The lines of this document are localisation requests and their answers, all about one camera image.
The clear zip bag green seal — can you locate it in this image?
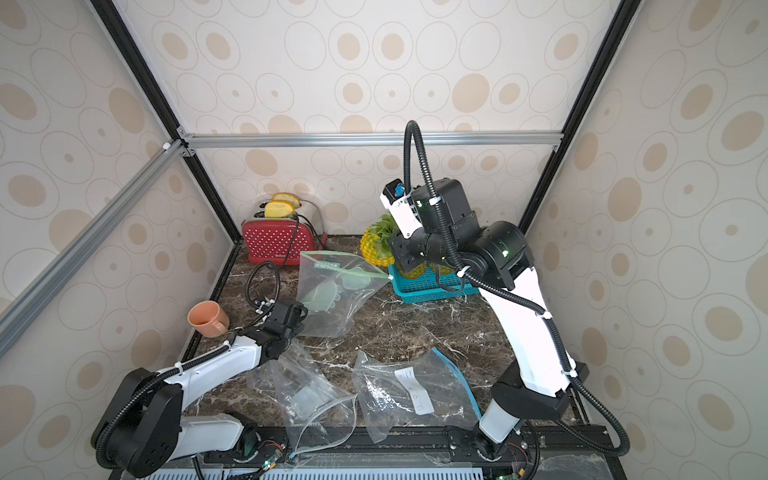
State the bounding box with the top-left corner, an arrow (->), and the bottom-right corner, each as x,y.
297,250 -> 392,338

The clear zip bag white seal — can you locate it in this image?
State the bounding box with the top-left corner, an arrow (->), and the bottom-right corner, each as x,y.
246,341 -> 357,456

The clear zip bag blue slider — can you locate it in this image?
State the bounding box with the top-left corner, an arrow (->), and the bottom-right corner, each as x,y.
352,349 -> 482,444

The yellow pineapple green crown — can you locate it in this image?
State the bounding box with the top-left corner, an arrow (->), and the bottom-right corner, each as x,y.
396,261 -> 427,280

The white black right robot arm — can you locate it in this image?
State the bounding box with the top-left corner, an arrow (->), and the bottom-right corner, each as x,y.
380,120 -> 631,460

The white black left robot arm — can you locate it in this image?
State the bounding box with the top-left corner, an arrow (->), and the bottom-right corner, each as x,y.
90,296 -> 308,478

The teal plastic basket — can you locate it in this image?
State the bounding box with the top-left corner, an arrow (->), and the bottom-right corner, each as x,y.
388,265 -> 479,304

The pink ceramic mug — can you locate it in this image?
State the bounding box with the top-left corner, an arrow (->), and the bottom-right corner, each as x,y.
187,300 -> 230,338

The red polka dot toaster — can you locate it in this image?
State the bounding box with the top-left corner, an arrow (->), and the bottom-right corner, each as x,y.
241,200 -> 327,266

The yellow toast slice front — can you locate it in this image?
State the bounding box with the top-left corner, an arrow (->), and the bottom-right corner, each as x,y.
264,200 -> 296,219

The yellow toast slice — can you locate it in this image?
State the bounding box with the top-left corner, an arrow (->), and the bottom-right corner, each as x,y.
272,192 -> 302,209
264,200 -> 296,219

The yellow toast slice back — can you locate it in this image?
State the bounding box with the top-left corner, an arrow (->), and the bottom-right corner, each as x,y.
272,192 -> 302,209

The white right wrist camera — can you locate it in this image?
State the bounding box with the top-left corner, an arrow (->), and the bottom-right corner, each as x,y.
380,179 -> 423,239

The black toaster power cable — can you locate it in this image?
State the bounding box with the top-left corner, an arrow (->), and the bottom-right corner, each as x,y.
281,214 -> 319,266

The aluminium frame bar back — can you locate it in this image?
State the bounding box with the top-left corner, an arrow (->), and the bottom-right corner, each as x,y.
179,128 -> 563,150

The aluminium frame bar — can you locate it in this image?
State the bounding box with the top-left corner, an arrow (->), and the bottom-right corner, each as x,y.
1,139 -> 184,354
179,128 -> 563,150

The aluminium frame bar left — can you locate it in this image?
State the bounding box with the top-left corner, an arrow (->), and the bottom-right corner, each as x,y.
1,139 -> 184,354

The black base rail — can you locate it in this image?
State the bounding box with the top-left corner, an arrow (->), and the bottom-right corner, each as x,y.
107,424 -> 628,480

